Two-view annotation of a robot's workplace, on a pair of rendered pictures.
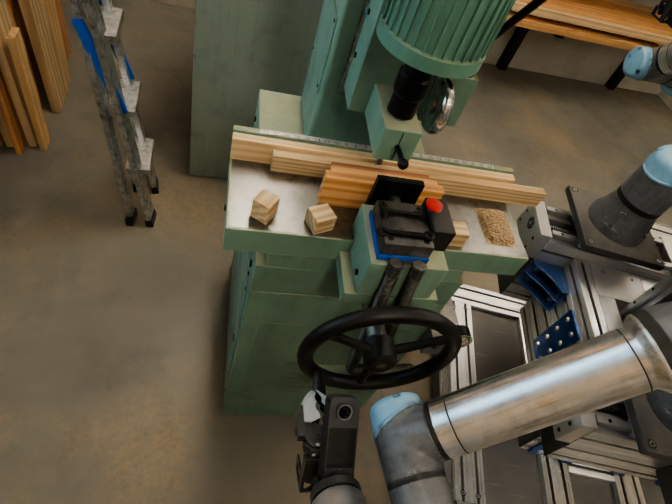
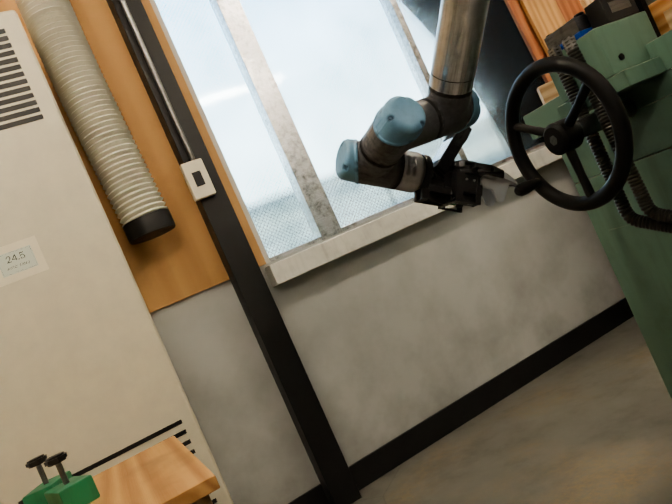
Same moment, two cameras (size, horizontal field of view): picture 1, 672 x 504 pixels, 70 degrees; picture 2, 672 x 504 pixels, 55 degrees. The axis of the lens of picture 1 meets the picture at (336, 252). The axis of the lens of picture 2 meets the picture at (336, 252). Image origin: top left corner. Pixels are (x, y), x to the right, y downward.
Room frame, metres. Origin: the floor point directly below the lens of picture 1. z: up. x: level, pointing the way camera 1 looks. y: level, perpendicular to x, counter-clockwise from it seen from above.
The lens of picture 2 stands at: (0.02, -1.33, 0.77)
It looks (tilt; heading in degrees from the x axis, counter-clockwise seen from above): 1 degrees up; 91
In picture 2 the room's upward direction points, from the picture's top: 24 degrees counter-clockwise
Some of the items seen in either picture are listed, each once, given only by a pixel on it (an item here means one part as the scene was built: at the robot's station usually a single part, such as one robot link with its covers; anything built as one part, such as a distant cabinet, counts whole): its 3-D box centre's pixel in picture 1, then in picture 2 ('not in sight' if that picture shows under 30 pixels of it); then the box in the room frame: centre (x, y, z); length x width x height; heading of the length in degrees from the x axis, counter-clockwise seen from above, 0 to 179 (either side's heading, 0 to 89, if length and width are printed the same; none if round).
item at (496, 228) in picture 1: (498, 224); not in sight; (0.79, -0.29, 0.91); 0.10 x 0.07 x 0.02; 22
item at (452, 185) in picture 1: (415, 180); not in sight; (0.81, -0.10, 0.92); 0.60 x 0.02 x 0.04; 112
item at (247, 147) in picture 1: (380, 166); not in sight; (0.80, -0.02, 0.92); 0.60 x 0.02 x 0.05; 112
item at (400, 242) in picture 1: (413, 227); (588, 22); (0.60, -0.10, 0.99); 0.13 x 0.11 x 0.06; 112
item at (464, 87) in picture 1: (444, 92); not in sight; (1.00, -0.08, 1.02); 0.09 x 0.07 x 0.12; 112
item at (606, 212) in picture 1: (628, 211); not in sight; (1.10, -0.65, 0.87); 0.15 x 0.15 x 0.10
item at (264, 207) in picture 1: (265, 206); (548, 93); (0.57, 0.14, 0.92); 0.04 x 0.03 x 0.04; 169
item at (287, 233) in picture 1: (380, 231); (643, 67); (0.68, -0.07, 0.87); 0.61 x 0.30 x 0.06; 112
